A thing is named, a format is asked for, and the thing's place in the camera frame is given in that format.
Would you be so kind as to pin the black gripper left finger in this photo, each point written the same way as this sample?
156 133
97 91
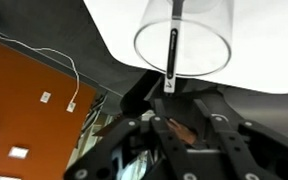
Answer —
104 150

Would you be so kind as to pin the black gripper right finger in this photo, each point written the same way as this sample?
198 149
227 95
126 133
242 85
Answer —
237 146

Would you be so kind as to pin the black and white marker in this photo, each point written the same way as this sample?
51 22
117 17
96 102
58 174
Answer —
172 50

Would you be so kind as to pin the clear glass cup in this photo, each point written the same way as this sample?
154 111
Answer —
215 20

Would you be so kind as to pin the small white square floor tag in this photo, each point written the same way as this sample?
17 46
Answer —
45 97

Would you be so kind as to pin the white rectangular floor plate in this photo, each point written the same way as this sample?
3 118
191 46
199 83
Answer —
18 152
2 178

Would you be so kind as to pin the large white orange-framed side table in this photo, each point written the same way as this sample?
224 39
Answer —
267 50

